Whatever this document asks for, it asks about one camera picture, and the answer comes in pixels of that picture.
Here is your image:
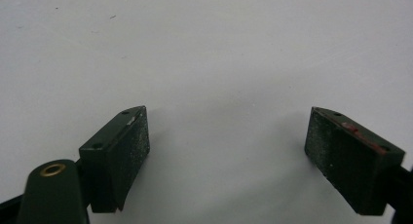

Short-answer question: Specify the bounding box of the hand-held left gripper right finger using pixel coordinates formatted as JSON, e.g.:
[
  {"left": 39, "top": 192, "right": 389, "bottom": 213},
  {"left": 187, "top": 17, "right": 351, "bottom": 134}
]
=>
[{"left": 304, "top": 106, "right": 406, "bottom": 216}]

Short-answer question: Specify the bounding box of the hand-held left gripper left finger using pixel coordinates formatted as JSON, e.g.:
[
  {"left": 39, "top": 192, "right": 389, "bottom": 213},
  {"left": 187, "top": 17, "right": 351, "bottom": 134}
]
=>
[{"left": 78, "top": 105, "right": 151, "bottom": 214}]

